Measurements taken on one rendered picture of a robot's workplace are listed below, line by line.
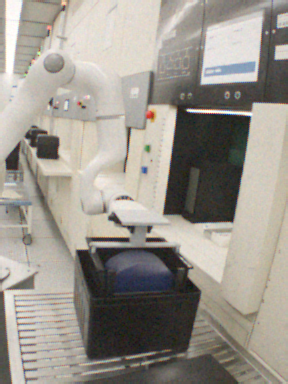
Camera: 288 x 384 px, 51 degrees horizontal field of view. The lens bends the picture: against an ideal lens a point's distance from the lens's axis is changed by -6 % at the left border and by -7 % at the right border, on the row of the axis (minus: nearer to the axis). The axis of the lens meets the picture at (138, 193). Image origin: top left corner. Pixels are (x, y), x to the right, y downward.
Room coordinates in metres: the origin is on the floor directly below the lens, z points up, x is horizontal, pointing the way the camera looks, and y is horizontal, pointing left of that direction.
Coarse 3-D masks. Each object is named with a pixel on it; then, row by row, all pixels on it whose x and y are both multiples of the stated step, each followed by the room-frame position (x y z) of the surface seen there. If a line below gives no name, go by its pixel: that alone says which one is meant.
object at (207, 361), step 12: (192, 360) 0.52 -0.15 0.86; (204, 360) 0.52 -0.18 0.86; (216, 360) 0.52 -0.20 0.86; (132, 372) 0.47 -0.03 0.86; (144, 372) 0.47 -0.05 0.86; (156, 372) 0.47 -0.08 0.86; (168, 372) 0.47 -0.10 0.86; (180, 372) 0.48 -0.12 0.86; (192, 372) 0.48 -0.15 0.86; (204, 372) 0.48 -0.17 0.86; (216, 372) 0.48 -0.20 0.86; (228, 372) 0.48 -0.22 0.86
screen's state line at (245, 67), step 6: (216, 66) 1.05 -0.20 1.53; (222, 66) 1.02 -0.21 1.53; (228, 66) 0.99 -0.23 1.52; (234, 66) 0.96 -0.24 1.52; (240, 66) 0.94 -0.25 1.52; (246, 66) 0.91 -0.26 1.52; (252, 66) 0.89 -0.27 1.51; (204, 72) 1.11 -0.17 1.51; (210, 72) 1.08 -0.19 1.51; (216, 72) 1.05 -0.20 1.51; (222, 72) 1.02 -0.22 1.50; (228, 72) 0.99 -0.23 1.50; (234, 72) 0.96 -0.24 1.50; (240, 72) 0.93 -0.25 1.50; (246, 72) 0.91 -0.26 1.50; (252, 72) 0.88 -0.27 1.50
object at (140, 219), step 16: (128, 224) 0.71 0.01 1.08; (144, 224) 0.72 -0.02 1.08; (160, 224) 0.73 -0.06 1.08; (96, 240) 0.84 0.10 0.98; (112, 240) 0.85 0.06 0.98; (128, 240) 0.87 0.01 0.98; (144, 240) 0.76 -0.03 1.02; (160, 240) 0.89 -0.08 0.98; (96, 256) 0.71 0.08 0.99; (112, 256) 0.85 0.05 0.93; (160, 256) 0.87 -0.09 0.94; (176, 256) 0.78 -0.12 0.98; (96, 272) 0.71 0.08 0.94; (112, 272) 0.65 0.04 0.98; (176, 272) 0.71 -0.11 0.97; (96, 288) 0.69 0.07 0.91; (112, 288) 0.65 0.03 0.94; (176, 288) 0.70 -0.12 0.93
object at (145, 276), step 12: (144, 264) 0.70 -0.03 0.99; (156, 264) 0.71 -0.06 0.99; (120, 276) 0.68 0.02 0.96; (132, 276) 0.69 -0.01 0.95; (144, 276) 0.70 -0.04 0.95; (156, 276) 0.71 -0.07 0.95; (168, 276) 0.72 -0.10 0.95; (120, 288) 0.68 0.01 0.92; (132, 288) 0.69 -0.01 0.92; (144, 288) 0.70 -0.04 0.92; (156, 288) 0.71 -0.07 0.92; (168, 288) 0.72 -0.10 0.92
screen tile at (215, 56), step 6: (228, 30) 1.01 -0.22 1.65; (210, 36) 1.10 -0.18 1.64; (216, 36) 1.07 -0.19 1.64; (222, 36) 1.03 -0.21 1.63; (228, 36) 1.00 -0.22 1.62; (210, 42) 1.09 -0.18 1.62; (216, 42) 1.06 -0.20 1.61; (222, 42) 1.03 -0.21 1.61; (228, 42) 1.00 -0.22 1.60; (222, 48) 1.03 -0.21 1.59; (210, 54) 1.09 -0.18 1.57; (216, 54) 1.06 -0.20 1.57; (222, 54) 1.02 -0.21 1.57; (210, 60) 1.08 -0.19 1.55; (216, 60) 1.05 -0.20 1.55; (222, 60) 1.02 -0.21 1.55
